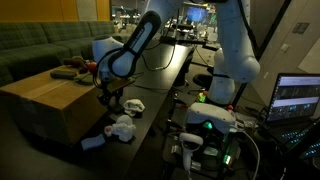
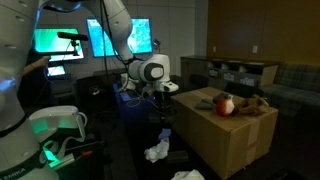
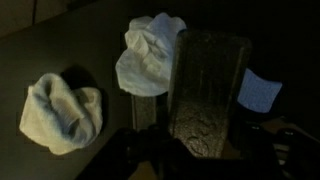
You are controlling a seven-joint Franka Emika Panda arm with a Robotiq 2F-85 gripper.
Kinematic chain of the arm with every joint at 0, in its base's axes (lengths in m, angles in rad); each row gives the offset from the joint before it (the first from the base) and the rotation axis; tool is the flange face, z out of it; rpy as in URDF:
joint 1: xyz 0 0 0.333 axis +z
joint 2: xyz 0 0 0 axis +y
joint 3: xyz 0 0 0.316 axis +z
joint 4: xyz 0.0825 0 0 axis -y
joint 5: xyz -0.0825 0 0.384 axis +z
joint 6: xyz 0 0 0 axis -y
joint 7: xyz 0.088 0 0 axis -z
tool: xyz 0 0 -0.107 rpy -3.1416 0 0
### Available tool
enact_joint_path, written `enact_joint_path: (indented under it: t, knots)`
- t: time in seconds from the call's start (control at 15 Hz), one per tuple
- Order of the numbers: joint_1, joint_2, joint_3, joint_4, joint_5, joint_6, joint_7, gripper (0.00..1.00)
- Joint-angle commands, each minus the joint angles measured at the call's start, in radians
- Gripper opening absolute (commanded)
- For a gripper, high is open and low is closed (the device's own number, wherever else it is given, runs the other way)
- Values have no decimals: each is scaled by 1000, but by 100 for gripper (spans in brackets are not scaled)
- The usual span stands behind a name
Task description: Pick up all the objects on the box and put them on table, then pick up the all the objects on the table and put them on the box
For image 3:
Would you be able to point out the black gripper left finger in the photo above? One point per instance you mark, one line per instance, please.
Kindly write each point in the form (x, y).
(140, 156)

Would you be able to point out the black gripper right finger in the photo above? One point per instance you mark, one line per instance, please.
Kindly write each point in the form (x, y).
(283, 156)

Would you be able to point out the blue sponge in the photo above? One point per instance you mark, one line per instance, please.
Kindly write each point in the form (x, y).
(258, 91)

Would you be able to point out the large white towel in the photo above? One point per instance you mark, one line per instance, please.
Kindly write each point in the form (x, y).
(60, 116)

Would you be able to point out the white cloth red mark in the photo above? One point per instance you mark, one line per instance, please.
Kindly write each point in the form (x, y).
(146, 60)

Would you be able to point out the large cardboard box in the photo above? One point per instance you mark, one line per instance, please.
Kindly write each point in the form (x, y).
(280, 125)

